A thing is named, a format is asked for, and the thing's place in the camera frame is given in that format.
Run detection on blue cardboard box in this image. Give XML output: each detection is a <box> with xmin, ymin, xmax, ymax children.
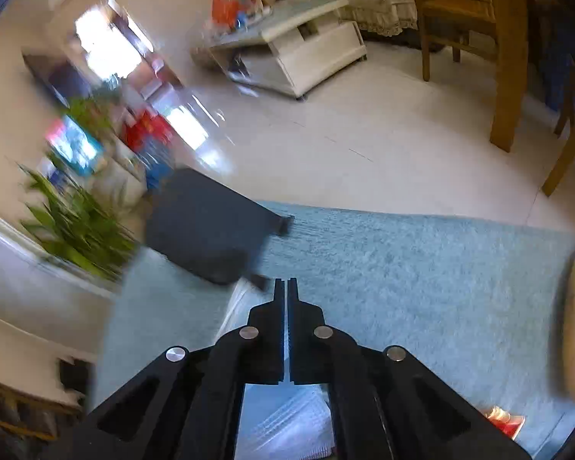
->
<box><xmin>45</xmin><ymin>115</ymin><xmax>104</xmax><ymax>176</ymax></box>

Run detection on wall mounted television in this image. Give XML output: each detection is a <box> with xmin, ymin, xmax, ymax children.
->
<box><xmin>21</xmin><ymin>52</ymin><xmax>92</xmax><ymax>107</ymax></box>

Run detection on orange plastic bag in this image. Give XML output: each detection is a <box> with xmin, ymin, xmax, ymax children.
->
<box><xmin>212</xmin><ymin>0</ymin><xmax>241</xmax><ymax>28</ymax></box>

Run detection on red cigarette pack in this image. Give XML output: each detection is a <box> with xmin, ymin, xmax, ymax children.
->
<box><xmin>483</xmin><ymin>406</ymin><xmax>526</xmax><ymax>440</ymax></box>

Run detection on blue face mask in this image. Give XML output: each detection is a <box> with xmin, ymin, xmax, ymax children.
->
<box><xmin>235</xmin><ymin>381</ymin><xmax>334</xmax><ymax>459</ymax></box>

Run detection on black tablet stand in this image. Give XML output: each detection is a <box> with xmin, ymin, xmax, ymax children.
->
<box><xmin>144</xmin><ymin>167</ymin><xmax>294</xmax><ymax>291</ymax></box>

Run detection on wooden dining chair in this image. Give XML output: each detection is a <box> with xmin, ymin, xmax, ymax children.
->
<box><xmin>414</xmin><ymin>0</ymin><xmax>499</xmax><ymax>82</ymax></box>

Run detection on green potted plant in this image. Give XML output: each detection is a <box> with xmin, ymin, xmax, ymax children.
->
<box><xmin>20</xmin><ymin>167</ymin><xmax>138</xmax><ymax>281</ymax></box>

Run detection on red gift boxes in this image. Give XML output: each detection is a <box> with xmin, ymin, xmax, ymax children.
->
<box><xmin>121</xmin><ymin>110</ymin><xmax>175</xmax><ymax>153</ymax></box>

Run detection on teal floral tablecloth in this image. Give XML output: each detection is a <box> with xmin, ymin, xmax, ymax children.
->
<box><xmin>91</xmin><ymin>204</ymin><xmax>575</xmax><ymax>459</ymax></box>

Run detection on white coffee table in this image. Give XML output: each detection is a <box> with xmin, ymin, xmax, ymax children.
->
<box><xmin>209</xmin><ymin>0</ymin><xmax>368</xmax><ymax>99</ymax></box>

